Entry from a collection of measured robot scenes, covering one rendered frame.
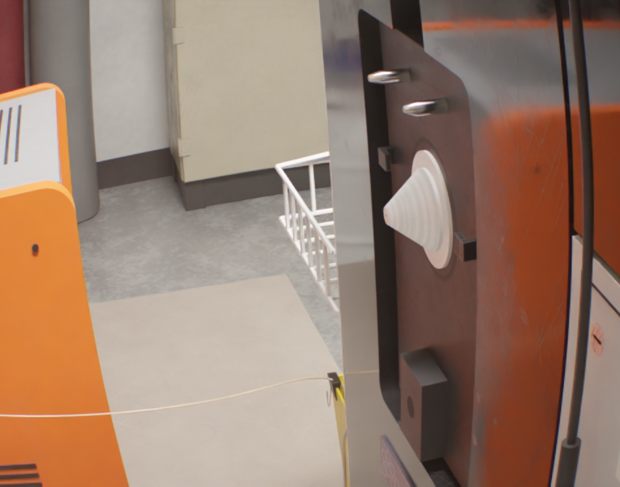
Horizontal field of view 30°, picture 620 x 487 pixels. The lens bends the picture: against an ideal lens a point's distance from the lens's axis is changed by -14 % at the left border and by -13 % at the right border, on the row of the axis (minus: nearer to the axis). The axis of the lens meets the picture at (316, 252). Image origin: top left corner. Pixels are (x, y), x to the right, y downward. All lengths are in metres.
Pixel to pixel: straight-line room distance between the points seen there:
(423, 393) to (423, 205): 0.11
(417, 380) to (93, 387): 0.42
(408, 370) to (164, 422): 0.77
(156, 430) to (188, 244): 2.30
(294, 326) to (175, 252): 2.04
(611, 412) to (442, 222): 0.24
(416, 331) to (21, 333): 0.40
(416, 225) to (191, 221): 3.22
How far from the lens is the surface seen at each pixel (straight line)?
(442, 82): 0.62
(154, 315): 1.71
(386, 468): 0.83
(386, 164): 0.72
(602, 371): 0.45
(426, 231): 0.66
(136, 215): 3.97
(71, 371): 1.05
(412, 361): 0.72
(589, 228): 0.42
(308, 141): 3.92
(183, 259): 3.62
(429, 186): 0.66
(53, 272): 1.01
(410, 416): 0.72
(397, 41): 0.69
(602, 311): 0.44
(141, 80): 4.15
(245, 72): 3.81
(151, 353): 1.61
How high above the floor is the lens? 1.46
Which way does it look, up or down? 24 degrees down
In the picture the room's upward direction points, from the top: 4 degrees counter-clockwise
